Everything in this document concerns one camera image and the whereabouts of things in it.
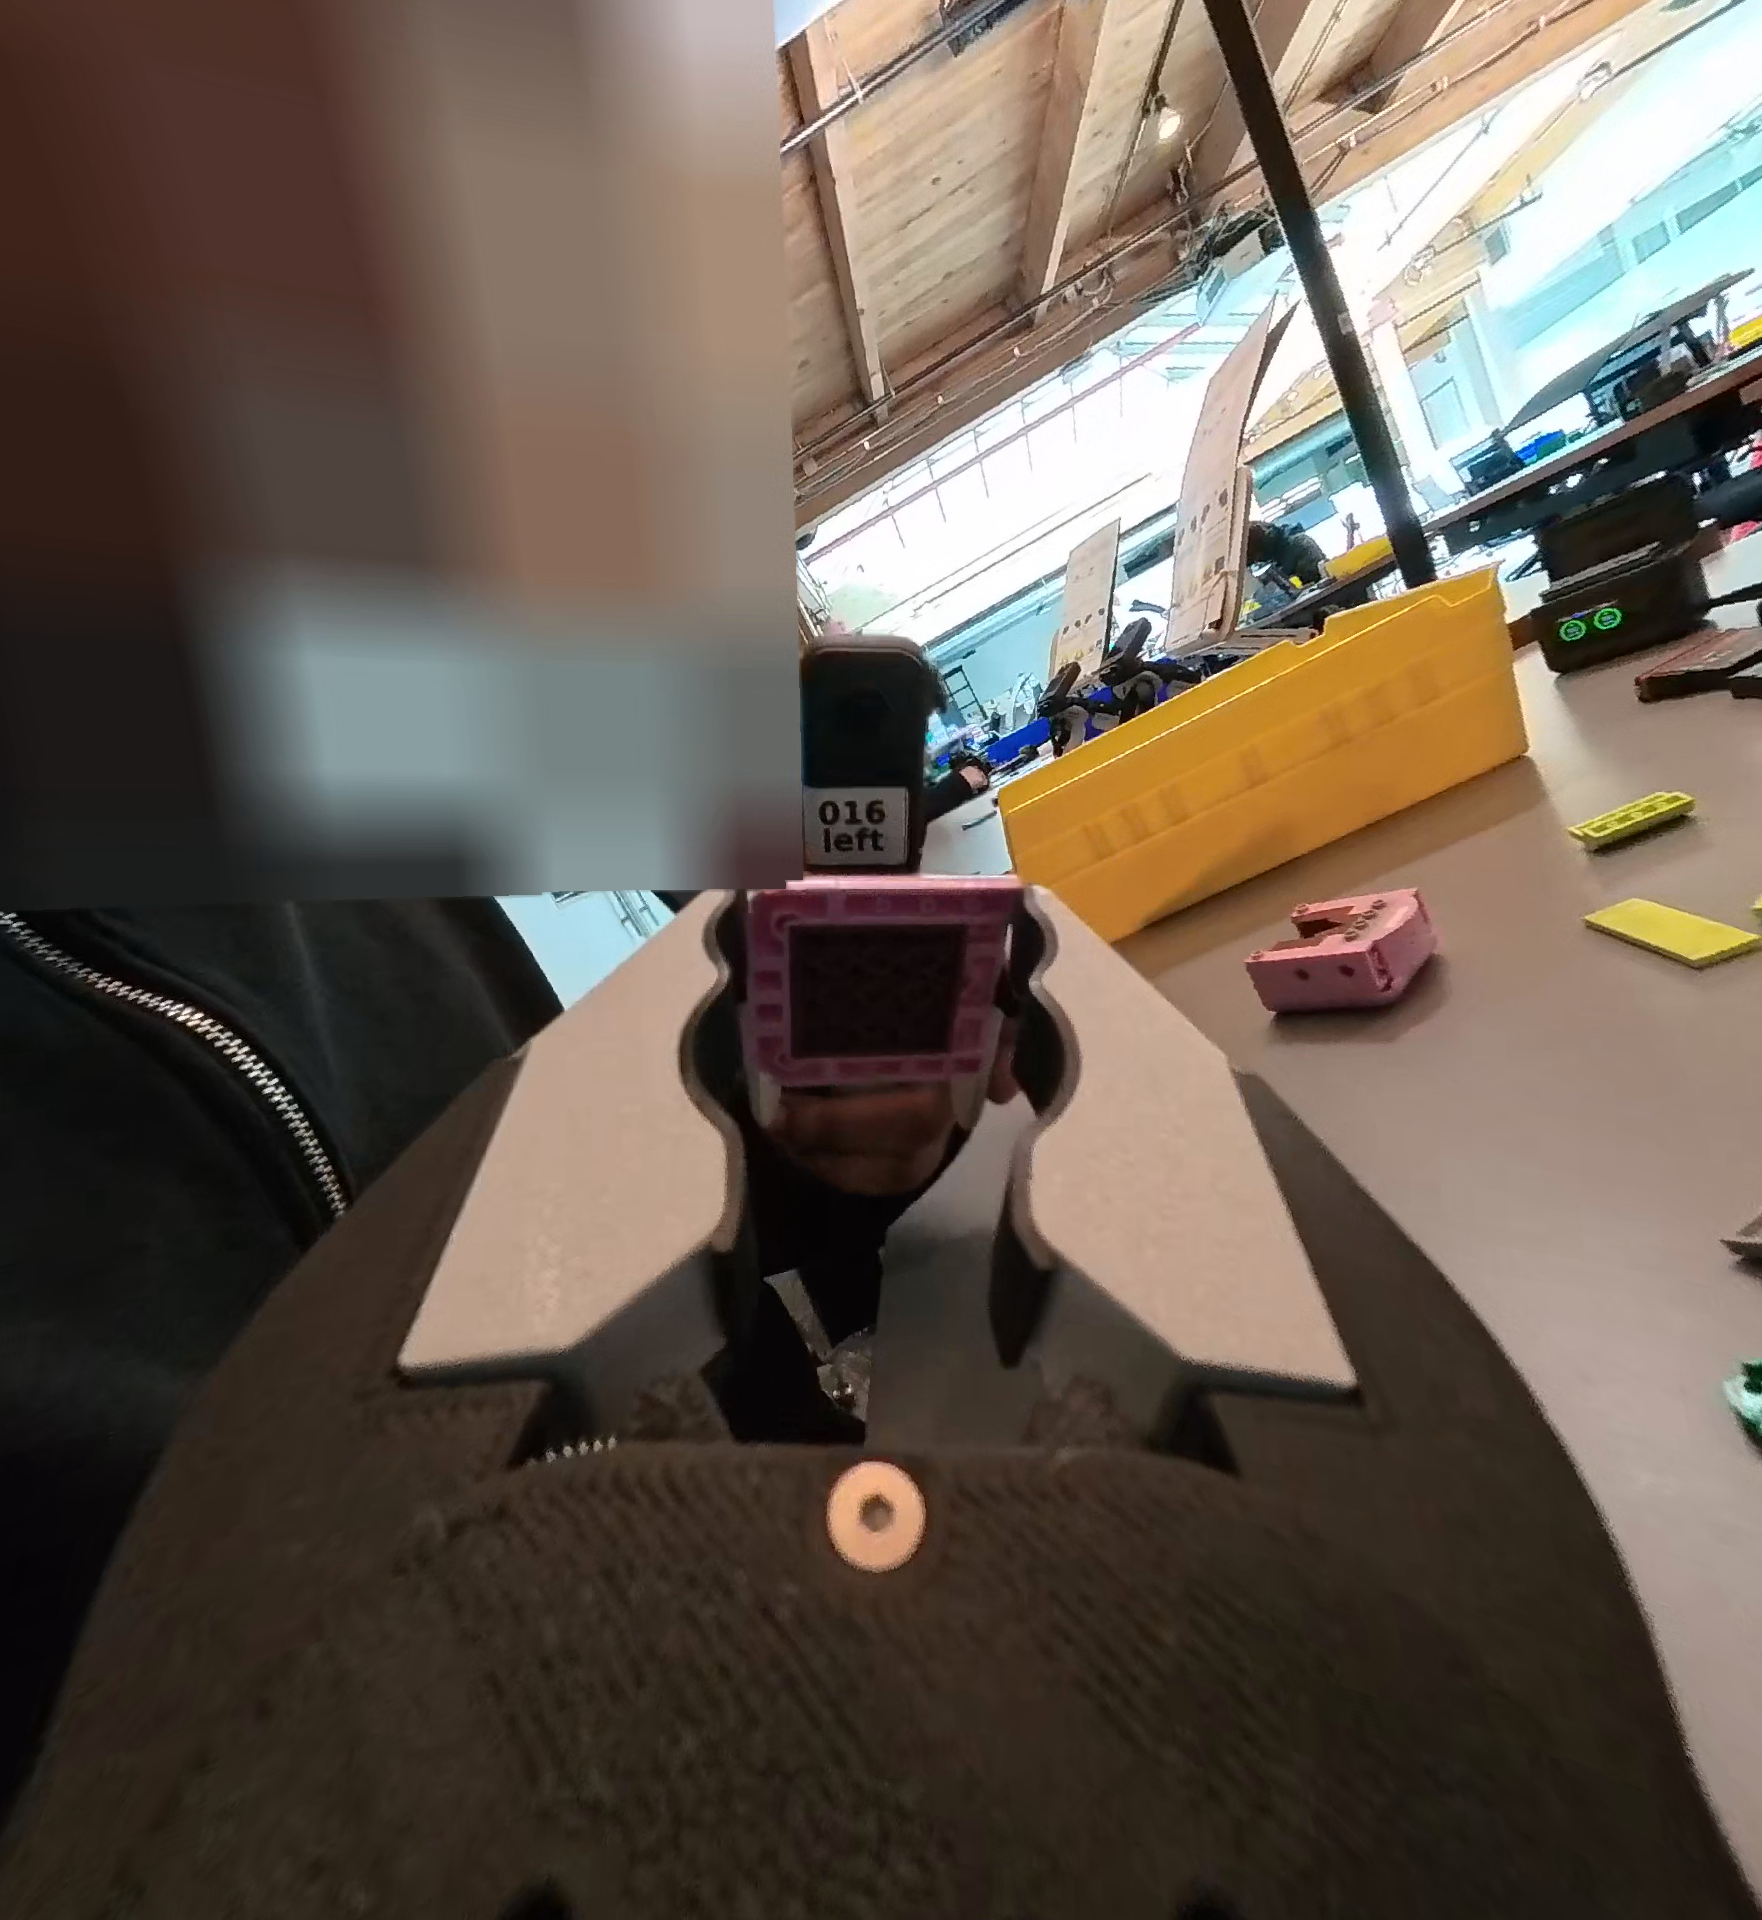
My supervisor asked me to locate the pink brick block with face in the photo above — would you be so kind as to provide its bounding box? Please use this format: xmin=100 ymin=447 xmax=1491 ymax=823
xmin=743 ymin=882 xmax=1030 ymax=1088

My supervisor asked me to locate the black pole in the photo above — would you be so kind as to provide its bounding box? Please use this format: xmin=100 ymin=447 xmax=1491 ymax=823
xmin=1204 ymin=0 xmax=1438 ymax=590

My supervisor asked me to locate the yellow plastic bin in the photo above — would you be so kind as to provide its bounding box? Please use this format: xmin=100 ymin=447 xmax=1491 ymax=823
xmin=998 ymin=567 xmax=1529 ymax=943

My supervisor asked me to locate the person's black jacket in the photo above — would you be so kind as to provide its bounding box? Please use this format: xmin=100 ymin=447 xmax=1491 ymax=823
xmin=0 ymin=897 xmax=571 ymax=1920

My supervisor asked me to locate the black charger with green lights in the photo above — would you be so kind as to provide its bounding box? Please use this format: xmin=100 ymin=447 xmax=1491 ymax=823
xmin=1532 ymin=552 xmax=1715 ymax=673

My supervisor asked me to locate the lime smooth flat tile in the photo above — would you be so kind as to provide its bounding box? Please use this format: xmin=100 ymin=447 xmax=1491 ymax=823
xmin=1582 ymin=897 xmax=1762 ymax=967

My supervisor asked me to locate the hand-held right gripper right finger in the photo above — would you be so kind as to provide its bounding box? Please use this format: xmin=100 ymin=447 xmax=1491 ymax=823
xmin=880 ymin=887 xmax=1360 ymax=1447

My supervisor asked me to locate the pink brick block with holes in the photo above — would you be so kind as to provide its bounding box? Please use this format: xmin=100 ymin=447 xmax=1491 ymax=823
xmin=1244 ymin=885 xmax=1441 ymax=1017

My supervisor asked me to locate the lime two-row studded plate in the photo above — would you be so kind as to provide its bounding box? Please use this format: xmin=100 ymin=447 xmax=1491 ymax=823
xmin=1568 ymin=790 xmax=1697 ymax=851

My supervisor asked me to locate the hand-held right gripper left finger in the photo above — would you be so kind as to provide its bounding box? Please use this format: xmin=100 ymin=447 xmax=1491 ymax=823
xmin=397 ymin=892 xmax=759 ymax=1389

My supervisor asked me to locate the person's left hand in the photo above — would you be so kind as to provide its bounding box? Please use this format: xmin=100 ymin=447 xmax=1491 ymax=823
xmin=759 ymin=1082 xmax=976 ymax=1255

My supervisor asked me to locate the cardboard panel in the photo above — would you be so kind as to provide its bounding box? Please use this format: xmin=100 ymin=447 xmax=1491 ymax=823
xmin=1165 ymin=292 xmax=1302 ymax=653
xmin=1048 ymin=517 xmax=1123 ymax=677

